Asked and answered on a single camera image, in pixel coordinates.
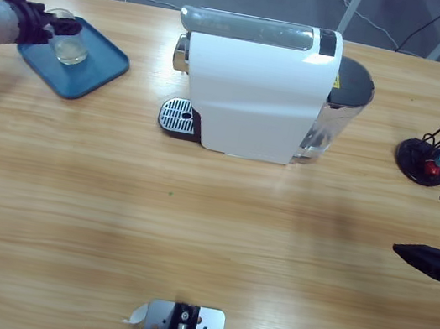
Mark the white capsule coffee machine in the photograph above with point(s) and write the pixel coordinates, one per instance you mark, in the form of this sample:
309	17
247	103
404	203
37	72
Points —
249	93

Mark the white paper tag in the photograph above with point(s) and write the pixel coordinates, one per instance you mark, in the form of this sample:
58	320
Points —
138	314

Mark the clear drinking glass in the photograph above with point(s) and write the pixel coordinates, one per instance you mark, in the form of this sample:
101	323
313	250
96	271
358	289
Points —
69	50

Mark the red coffee capsule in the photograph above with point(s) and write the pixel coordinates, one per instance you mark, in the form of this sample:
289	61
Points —
431	168

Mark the teal plastic tray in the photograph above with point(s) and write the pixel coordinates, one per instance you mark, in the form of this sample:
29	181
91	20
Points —
91	73

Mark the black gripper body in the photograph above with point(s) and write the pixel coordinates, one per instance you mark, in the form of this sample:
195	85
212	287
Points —
33	25

